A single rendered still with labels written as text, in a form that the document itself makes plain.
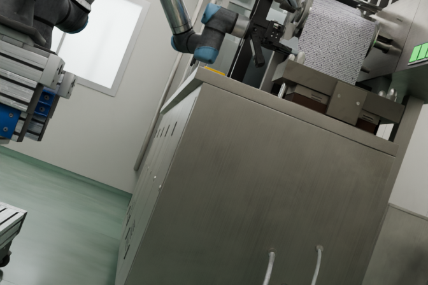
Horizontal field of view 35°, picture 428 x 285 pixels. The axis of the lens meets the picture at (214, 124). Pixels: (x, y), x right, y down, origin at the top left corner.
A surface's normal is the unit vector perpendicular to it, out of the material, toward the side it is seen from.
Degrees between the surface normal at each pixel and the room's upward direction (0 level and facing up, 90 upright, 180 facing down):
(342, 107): 90
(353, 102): 90
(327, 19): 90
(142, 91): 90
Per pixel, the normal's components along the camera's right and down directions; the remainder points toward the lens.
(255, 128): 0.12, -0.03
